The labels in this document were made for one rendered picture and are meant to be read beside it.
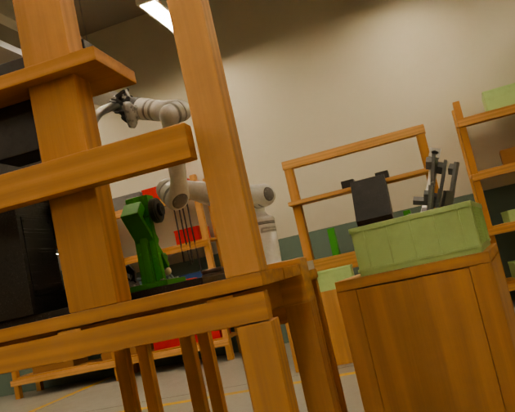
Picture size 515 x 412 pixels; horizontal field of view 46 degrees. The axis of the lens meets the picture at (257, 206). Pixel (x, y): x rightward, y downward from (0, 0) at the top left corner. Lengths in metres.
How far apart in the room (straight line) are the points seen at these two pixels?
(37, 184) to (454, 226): 1.29
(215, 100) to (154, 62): 6.90
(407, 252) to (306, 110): 5.61
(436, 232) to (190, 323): 0.93
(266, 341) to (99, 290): 0.45
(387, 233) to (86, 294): 1.02
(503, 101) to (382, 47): 1.64
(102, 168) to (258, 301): 0.51
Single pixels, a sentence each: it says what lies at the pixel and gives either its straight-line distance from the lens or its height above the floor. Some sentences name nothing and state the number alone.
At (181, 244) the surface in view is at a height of 1.42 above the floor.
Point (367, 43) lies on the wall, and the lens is 7.69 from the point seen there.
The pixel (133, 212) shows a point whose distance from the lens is 1.74.
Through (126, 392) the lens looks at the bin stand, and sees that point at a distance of 2.54.
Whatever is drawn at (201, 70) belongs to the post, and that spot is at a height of 1.40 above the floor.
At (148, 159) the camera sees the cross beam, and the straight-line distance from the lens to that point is 1.54.
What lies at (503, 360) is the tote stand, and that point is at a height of 0.45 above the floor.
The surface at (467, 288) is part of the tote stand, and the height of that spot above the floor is 0.69.
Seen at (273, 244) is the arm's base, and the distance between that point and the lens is 2.39.
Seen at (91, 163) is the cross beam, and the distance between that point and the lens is 1.61.
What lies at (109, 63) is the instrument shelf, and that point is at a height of 1.51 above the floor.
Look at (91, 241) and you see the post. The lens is 1.65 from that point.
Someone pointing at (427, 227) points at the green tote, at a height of 0.90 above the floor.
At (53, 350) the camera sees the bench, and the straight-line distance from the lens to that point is 1.72.
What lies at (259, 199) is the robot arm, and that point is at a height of 1.16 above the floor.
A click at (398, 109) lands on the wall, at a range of 7.46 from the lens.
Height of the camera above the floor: 0.87
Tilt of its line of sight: 6 degrees up
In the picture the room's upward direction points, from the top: 12 degrees counter-clockwise
